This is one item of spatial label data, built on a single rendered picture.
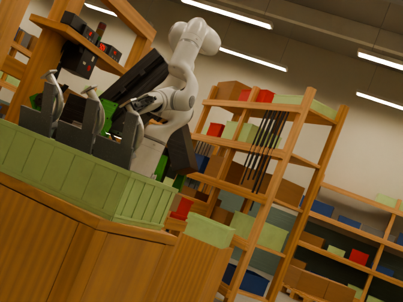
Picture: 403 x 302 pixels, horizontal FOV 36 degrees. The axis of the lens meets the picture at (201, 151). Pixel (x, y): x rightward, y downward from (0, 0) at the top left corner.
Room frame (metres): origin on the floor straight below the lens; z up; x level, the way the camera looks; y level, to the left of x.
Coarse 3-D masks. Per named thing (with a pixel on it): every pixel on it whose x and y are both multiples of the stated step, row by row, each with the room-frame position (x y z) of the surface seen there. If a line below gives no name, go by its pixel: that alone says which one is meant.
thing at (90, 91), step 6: (96, 84) 2.16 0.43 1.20; (84, 90) 2.15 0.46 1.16; (90, 90) 2.15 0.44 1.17; (90, 96) 2.16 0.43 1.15; (96, 96) 2.16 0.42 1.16; (102, 108) 2.16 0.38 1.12; (102, 114) 2.16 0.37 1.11; (96, 120) 2.18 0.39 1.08; (102, 120) 2.17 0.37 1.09; (96, 126) 2.18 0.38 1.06; (102, 126) 2.18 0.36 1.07; (96, 132) 2.19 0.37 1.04
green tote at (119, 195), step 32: (0, 128) 2.17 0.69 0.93; (0, 160) 2.15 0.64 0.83; (32, 160) 2.10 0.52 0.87; (64, 160) 2.06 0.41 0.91; (96, 160) 2.01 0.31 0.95; (64, 192) 2.04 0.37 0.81; (96, 192) 2.00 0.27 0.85; (128, 192) 2.00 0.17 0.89; (160, 192) 2.22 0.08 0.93; (128, 224) 2.08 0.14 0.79; (160, 224) 2.31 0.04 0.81
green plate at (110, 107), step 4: (100, 100) 3.51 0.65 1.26; (104, 100) 3.50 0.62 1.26; (108, 100) 3.50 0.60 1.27; (104, 104) 3.49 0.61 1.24; (108, 104) 3.49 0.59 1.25; (112, 104) 3.48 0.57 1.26; (116, 104) 3.48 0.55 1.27; (104, 108) 3.48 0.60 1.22; (108, 108) 3.48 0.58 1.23; (112, 108) 3.47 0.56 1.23; (104, 112) 3.48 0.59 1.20; (108, 112) 3.47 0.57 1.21; (112, 112) 3.47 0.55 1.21; (108, 116) 3.46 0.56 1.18; (112, 116) 3.50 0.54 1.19; (108, 120) 3.45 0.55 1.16; (104, 124) 3.45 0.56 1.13; (108, 124) 3.49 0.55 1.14; (104, 128) 3.44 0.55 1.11; (108, 128) 3.51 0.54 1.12
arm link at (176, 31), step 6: (174, 24) 2.61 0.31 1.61; (180, 24) 2.59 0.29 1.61; (186, 24) 2.59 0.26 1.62; (174, 30) 2.59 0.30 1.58; (180, 30) 2.58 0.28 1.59; (174, 36) 2.59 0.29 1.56; (180, 36) 2.59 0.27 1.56; (174, 42) 2.61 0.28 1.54; (174, 48) 2.63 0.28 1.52; (192, 66) 2.70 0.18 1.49; (168, 78) 2.76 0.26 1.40; (174, 78) 2.73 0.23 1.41; (162, 84) 2.80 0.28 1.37; (168, 84) 2.76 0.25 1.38; (174, 84) 2.75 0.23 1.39; (180, 84) 2.74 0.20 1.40; (156, 114) 2.88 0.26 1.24
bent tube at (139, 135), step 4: (128, 100) 2.08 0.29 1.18; (132, 100) 2.08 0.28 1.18; (124, 104) 2.09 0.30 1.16; (128, 104) 2.09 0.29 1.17; (128, 108) 2.09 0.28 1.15; (132, 108) 2.09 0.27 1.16; (132, 112) 2.09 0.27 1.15; (136, 112) 2.10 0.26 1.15; (140, 120) 2.10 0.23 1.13; (140, 124) 2.09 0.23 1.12; (140, 128) 2.10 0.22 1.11; (136, 132) 2.10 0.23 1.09; (140, 132) 2.10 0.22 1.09; (136, 136) 2.11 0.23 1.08; (140, 136) 2.10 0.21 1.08; (136, 140) 2.11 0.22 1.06; (140, 140) 2.11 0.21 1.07; (136, 144) 2.12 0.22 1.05; (140, 144) 2.13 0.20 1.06; (136, 148) 2.13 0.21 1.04
